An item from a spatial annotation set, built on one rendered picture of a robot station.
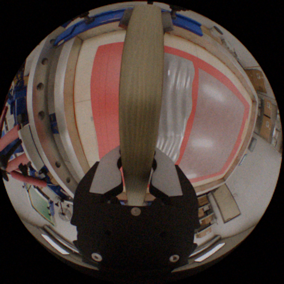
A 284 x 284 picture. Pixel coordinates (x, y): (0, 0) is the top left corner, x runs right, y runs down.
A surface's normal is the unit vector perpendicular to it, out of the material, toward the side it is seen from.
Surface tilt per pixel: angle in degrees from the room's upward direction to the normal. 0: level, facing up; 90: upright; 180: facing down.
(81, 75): 0
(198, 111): 0
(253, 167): 90
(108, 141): 0
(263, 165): 90
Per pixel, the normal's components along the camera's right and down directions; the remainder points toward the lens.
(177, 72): -0.48, 0.31
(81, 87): 0.01, 0.48
